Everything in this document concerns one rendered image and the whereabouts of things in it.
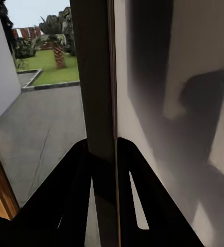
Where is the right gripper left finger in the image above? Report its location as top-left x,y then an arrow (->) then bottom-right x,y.
0,138 -> 92,247

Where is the poster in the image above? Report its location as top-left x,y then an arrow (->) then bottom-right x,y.
70,0 -> 119,247

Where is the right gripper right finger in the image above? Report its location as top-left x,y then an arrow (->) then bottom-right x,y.
118,137 -> 204,247

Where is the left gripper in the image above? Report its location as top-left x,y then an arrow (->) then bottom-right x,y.
0,218 -> 10,235

